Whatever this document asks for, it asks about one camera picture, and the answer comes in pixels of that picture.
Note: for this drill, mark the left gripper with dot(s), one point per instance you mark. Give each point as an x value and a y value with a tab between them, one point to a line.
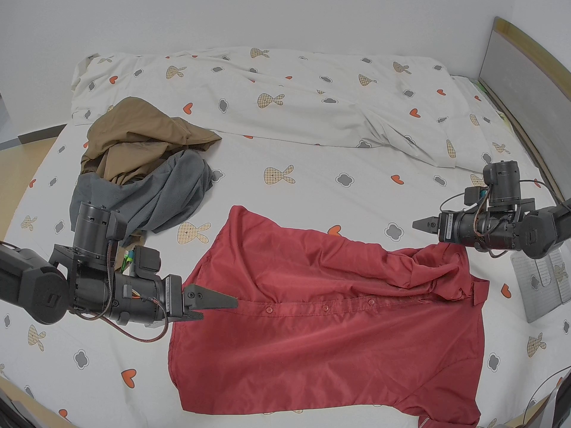
134	303

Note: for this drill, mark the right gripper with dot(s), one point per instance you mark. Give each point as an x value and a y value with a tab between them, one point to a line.
468	232

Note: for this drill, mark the red shirt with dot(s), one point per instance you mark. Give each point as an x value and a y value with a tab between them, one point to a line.
312	341

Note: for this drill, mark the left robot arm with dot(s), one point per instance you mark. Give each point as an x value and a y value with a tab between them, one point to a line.
26	279

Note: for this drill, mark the bed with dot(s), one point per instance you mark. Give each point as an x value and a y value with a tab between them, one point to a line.
334	203

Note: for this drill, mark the grey garment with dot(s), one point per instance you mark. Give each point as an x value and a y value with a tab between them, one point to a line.
178	185

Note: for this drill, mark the clear plastic box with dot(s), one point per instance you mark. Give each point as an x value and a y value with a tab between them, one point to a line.
539	292

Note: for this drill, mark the white printed quilt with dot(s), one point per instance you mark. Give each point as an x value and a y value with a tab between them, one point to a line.
312	87

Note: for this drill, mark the brown garment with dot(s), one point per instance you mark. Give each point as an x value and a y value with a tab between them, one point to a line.
134	123

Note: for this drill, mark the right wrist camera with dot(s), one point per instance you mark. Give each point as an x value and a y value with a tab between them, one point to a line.
475	196

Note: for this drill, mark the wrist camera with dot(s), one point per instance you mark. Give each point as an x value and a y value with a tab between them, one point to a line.
148	263
475	196

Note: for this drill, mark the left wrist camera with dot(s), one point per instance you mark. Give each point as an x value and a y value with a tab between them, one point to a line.
148	263

